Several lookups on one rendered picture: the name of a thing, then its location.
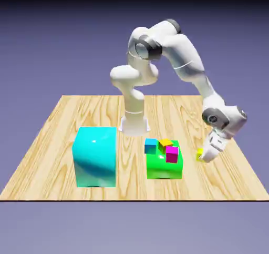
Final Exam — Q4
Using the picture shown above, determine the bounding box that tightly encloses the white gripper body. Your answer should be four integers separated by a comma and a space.
199, 140, 223, 164

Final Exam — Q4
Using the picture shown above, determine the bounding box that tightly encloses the small yellow cube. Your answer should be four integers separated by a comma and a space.
196, 147, 206, 162

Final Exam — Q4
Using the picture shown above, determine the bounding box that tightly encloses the small magenta cube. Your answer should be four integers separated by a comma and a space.
165, 145, 179, 164

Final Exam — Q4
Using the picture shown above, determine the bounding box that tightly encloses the small orange cube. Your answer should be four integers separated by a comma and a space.
158, 138, 174, 154

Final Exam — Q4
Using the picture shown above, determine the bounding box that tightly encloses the small cyan cube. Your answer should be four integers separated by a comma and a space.
144, 138, 158, 155

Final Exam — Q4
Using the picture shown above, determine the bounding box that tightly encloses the large green box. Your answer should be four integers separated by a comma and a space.
146, 140, 183, 180

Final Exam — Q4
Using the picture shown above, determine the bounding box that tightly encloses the large cyan box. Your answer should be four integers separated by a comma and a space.
71, 126, 117, 188

